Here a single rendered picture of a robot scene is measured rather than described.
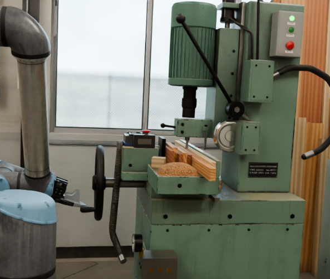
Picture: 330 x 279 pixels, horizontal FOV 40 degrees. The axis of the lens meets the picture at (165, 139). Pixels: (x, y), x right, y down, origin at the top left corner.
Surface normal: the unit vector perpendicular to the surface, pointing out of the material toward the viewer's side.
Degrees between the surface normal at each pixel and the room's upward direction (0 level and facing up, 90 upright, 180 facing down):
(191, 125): 90
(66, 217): 90
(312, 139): 87
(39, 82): 109
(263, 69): 90
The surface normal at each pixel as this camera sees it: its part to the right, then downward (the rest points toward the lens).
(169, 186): 0.18, 0.12
